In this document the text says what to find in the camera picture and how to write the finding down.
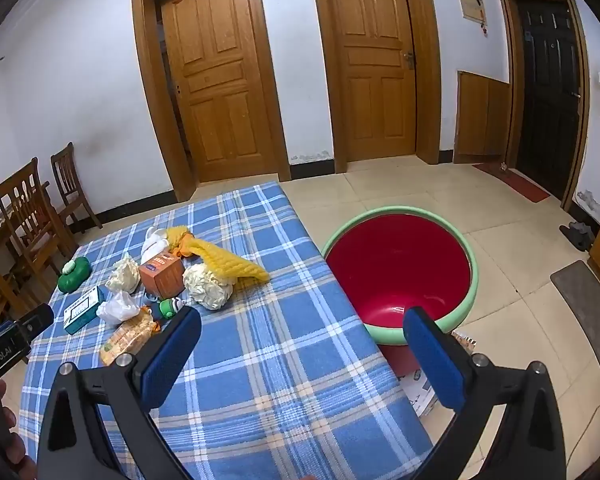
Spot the plain wooden door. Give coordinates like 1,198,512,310
131,0,292,202

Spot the wooden door with metal handle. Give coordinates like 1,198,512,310
309,0,442,175

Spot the red doormat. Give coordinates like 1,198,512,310
472,162,551,203

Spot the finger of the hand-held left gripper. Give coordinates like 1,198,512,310
17,304,55,338

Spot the small crumpled paper ball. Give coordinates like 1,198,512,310
105,255,141,293

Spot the teal and white box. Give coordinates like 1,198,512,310
62,285,106,335

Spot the green plastic bottle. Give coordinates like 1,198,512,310
56,256,92,292

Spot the yellow knitted cloth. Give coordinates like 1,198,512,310
182,236,272,287

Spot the red basin with green rim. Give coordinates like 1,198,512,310
321,204,480,347

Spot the grey floor mat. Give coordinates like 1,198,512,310
551,260,600,361

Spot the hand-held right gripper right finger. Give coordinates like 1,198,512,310
402,306,567,480

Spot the white tissue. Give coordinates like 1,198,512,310
140,227,170,265

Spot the black door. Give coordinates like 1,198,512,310
497,0,591,211

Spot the orange snack packet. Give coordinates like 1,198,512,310
100,307,160,366

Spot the red plastic stool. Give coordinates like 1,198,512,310
382,345,423,377

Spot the large paper ball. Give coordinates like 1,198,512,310
182,264,233,311

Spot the person's left hand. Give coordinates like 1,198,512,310
0,379,38,480

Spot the dark slipper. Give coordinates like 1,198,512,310
567,221,596,246
560,225,588,252

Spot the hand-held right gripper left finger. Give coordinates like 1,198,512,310
36,305,203,480

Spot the beige wall fuse box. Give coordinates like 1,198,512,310
455,0,488,28

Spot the orange cardboard box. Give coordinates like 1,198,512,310
139,252,186,301

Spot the white printed paper sheet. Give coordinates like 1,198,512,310
397,370,438,417

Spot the shiny printed packet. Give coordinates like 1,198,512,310
450,332,478,356

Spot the blue plaid tablecloth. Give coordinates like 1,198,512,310
19,181,433,480

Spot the small green bottle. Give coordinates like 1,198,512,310
157,297,187,321

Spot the white plastic bag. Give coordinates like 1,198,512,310
96,290,142,328

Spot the low wooden wall panel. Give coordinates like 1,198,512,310
454,71,511,163

